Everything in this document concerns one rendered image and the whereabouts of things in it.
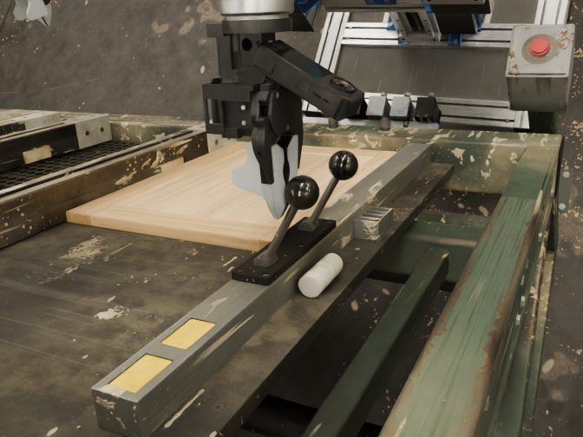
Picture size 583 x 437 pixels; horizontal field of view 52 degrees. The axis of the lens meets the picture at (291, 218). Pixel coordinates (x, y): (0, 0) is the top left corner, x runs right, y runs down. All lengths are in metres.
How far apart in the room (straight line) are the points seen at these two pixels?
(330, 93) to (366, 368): 0.31
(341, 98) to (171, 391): 0.31
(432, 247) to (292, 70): 0.50
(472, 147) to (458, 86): 0.87
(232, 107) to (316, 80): 0.10
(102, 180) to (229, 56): 0.56
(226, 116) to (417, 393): 0.34
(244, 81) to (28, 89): 3.01
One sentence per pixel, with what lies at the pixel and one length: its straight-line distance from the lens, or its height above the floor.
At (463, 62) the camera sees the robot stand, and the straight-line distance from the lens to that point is 2.19.
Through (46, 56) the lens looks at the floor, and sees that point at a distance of 3.62.
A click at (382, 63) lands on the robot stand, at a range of 2.26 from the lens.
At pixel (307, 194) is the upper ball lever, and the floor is 1.54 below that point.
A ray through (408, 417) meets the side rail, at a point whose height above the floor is 1.65.
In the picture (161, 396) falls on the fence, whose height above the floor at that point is 1.66.
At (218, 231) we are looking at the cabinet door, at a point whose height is 1.35.
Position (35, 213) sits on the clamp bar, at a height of 1.42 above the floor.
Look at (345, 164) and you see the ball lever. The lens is 0.73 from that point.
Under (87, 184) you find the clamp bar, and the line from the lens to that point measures 1.11.
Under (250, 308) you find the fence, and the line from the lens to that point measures 0.63.
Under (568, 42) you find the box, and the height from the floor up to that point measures 0.93.
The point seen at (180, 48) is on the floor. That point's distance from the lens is 3.03.
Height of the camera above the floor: 2.09
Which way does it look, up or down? 62 degrees down
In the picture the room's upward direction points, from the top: 56 degrees counter-clockwise
